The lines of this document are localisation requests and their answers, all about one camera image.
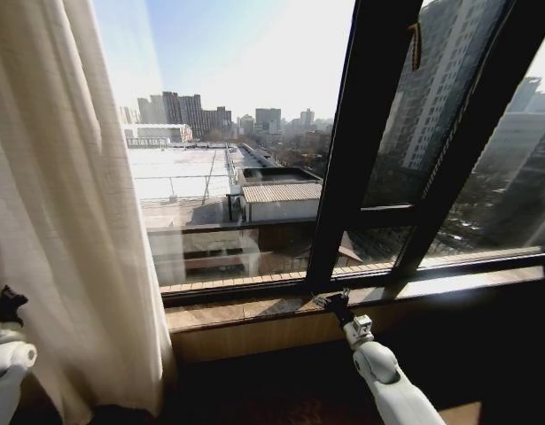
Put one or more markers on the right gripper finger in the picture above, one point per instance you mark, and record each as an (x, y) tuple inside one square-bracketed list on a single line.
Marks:
[(345, 292), (318, 300)]

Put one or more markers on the cream fabric curtain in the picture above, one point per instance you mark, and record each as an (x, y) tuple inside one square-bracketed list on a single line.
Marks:
[(64, 177)]

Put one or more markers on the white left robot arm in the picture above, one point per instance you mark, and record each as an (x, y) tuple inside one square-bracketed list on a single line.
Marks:
[(8, 358)]

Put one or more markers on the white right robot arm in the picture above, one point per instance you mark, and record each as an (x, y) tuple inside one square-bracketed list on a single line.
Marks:
[(383, 367)]

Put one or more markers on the brown stone window sill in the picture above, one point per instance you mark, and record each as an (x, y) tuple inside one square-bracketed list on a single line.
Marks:
[(254, 307)]

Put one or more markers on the grey rooftop shed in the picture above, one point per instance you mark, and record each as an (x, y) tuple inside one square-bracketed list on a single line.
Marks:
[(276, 195)]

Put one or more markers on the tall grey apartment tower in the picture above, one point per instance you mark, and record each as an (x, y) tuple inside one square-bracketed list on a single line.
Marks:
[(431, 84)]

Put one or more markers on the black window frame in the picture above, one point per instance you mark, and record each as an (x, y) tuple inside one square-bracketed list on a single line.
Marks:
[(343, 177)]

